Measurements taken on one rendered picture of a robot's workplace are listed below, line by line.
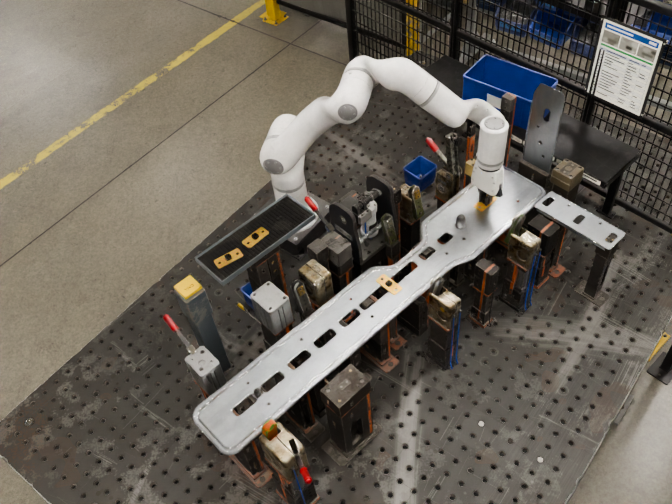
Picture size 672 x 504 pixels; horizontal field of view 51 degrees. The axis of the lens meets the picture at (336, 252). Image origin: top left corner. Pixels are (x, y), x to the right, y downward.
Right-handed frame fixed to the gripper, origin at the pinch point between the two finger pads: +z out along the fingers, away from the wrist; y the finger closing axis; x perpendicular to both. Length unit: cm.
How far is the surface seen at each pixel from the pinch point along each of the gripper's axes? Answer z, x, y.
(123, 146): 103, -26, -248
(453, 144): -13.8, 0.8, -15.6
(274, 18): 100, 124, -281
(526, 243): -0.7, -7.9, 22.3
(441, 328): 12.8, -42.9, 18.6
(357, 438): 30, -82, 20
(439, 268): 3.7, -31.1, 7.0
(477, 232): 3.6, -11.3, 6.1
